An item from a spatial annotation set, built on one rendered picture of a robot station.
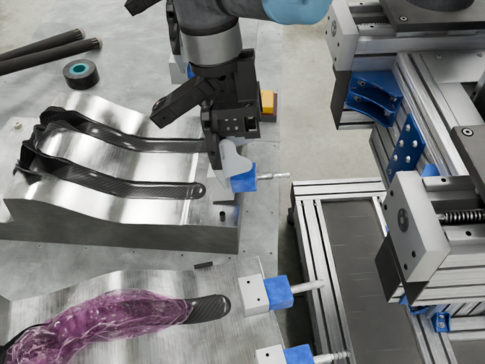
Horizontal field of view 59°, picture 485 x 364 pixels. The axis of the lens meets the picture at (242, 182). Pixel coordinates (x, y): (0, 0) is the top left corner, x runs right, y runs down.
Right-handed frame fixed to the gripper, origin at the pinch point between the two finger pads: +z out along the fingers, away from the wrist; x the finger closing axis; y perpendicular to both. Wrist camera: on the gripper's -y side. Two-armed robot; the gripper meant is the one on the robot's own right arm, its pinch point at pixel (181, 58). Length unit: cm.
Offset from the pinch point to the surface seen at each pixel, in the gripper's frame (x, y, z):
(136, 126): -13.9, -7.3, 6.2
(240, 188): -30.8, 14.4, 2.5
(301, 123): 84, 36, 95
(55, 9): 43, -47, 15
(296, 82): 117, 34, 95
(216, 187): -31.1, 10.6, 2.2
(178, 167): -23.8, 2.6, 6.3
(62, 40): 22.6, -36.7, 11.8
